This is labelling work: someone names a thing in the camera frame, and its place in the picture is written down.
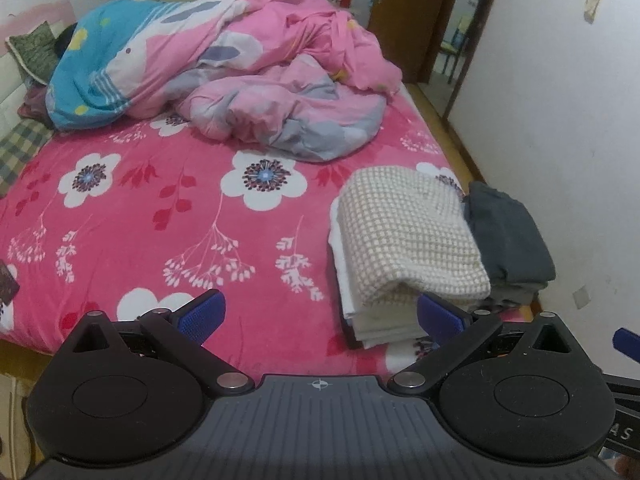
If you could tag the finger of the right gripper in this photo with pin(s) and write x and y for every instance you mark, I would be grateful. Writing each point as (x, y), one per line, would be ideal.
(627, 343)

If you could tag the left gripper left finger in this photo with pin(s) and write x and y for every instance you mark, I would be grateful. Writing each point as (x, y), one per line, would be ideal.
(194, 322)

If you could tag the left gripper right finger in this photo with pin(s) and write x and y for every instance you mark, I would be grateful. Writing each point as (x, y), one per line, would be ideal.
(450, 326)

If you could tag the beige white houndstooth knit sweater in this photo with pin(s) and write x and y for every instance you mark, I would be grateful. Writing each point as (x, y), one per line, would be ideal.
(384, 193)

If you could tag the dark grey folded clothes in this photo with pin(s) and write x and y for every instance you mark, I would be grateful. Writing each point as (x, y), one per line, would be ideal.
(514, 254)

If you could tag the white folded clothes stack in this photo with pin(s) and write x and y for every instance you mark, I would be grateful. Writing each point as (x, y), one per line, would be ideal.
(382, 271)

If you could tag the pink floral bed sheet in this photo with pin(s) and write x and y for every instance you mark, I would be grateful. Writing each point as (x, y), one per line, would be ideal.
(141, 215)

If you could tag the plaid checked pillow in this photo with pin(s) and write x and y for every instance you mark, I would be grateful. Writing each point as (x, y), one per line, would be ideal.
(18, 148)

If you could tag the pink blue floral duvet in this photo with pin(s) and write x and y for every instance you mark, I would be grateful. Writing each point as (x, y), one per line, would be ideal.
(299, 77)

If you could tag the green patterned pillow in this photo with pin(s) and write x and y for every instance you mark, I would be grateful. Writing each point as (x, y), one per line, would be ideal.
(39, 51)

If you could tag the brown wooden door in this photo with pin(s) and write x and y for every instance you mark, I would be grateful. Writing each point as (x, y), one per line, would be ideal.
(431, 41)

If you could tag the white wall socket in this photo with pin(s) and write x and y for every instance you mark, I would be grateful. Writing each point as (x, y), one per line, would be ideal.
(581, 297)

